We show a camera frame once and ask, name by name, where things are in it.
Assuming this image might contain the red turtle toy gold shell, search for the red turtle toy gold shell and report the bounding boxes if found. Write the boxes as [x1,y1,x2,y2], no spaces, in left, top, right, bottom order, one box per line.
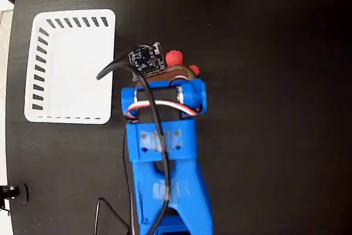
[165,50,201,76]

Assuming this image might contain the white plastic basket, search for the white plastic basket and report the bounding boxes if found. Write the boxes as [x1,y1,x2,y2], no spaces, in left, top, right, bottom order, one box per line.
[24,8,116,125]

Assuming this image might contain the black table clamp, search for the black table clamp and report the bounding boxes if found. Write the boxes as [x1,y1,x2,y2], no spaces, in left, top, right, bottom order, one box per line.
[0,183,29,205]

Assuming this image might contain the red white black servo cable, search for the red white black servo cable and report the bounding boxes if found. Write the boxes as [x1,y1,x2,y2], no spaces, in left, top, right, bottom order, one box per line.
[125,100,203,122]

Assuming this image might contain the bare camera circuit board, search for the bare camera circuit board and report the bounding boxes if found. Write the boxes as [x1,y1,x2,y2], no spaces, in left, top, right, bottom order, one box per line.
[128,42,168,81]

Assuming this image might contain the black camera cable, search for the black camera cable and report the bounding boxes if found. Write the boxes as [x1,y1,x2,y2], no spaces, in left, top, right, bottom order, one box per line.
[93,52,173,235]

